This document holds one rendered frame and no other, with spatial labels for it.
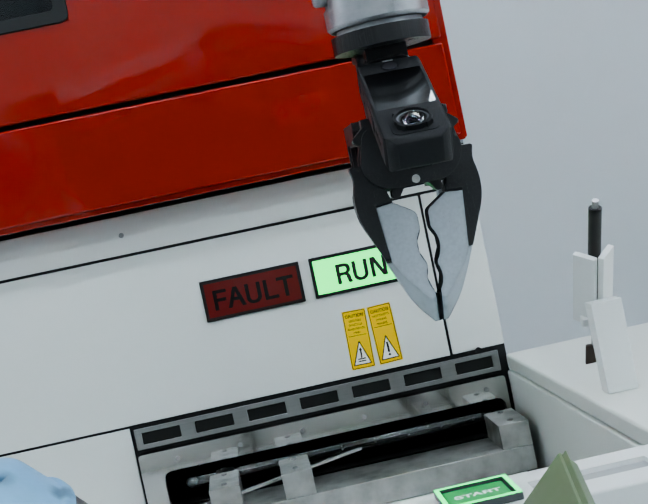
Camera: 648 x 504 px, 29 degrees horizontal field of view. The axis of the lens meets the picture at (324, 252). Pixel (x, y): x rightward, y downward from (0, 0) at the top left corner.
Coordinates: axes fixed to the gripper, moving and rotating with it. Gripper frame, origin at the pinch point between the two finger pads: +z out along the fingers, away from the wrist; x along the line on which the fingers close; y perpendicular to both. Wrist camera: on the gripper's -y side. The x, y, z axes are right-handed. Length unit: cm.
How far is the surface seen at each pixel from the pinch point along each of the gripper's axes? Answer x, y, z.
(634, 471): -11.1, -1.4, 14.6
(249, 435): 16, 57, 17
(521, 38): -63, 207, -34
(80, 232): 31, 58, -10
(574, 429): -15.0, 30.7, 18.3
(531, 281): -54, 207, 23
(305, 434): 10, 57, 18
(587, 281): -17.5, 24.9, 3.7
